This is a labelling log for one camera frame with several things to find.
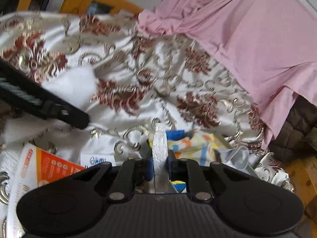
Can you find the striped colourful towel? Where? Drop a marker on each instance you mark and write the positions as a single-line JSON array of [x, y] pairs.
[[194, 145]]

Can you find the grey face mask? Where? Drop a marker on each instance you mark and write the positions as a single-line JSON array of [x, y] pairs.
[[237, 158]]

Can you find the orange white package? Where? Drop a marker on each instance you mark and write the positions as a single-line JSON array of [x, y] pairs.
[[36, 168]]

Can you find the brown quilted jacket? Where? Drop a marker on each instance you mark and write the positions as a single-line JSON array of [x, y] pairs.
[[297, 138]]

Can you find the pink bed sheet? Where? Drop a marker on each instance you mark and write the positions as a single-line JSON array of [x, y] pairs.
[[269, 46]]

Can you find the white towel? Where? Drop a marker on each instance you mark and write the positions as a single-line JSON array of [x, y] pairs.
[[76, 86]]

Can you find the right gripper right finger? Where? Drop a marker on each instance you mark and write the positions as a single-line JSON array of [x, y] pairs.
[[171, 164]]

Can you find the cardboard box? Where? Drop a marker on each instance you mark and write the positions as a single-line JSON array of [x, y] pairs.
[[302, 173]]

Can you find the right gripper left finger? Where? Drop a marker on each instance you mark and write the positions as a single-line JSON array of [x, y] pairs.
[[148, 169]]

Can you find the floral satin bedspread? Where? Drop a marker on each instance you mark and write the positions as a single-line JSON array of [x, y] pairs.
[[140, 82]]

